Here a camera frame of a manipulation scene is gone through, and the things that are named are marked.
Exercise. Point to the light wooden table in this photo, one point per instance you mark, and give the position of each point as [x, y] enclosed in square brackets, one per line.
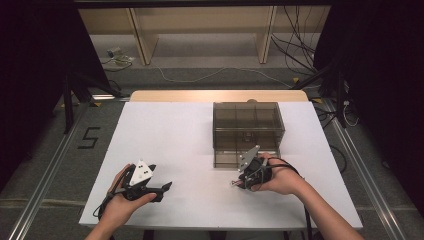
[200, 96]

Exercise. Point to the white table board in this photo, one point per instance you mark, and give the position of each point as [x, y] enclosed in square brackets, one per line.
[180, 133]

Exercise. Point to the smoky transparent plastic drawer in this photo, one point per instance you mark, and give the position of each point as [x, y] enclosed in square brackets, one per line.
[226, 135]
[226, 160]

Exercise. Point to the aluminium floor rail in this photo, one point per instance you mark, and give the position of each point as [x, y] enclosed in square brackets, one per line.
[43, 190]
[366, 180]

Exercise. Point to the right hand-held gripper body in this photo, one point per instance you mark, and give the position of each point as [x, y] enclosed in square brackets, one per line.
[255, 170]

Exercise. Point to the black metal stand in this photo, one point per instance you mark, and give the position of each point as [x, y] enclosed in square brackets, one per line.
[68, 110]
[340, 100]

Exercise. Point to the light wooden shelf unit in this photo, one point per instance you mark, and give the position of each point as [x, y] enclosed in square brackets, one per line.
[200, 20]

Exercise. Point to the dark curtain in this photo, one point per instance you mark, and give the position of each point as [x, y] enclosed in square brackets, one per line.
[26, 83]
[393, 100]

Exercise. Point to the person's right hand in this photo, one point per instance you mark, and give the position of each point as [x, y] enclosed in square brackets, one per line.
[285, 178]

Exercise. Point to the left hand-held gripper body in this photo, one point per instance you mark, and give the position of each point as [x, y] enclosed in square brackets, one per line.
[140, 175]

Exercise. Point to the small grey power adapter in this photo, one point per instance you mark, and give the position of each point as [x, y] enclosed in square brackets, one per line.
[114, 51]

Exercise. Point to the person's left hand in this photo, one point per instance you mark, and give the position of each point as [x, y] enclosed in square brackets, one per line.
[118, 208]

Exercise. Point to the smoky transparent drawer cabinet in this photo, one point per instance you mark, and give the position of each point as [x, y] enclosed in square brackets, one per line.
[246, 115]

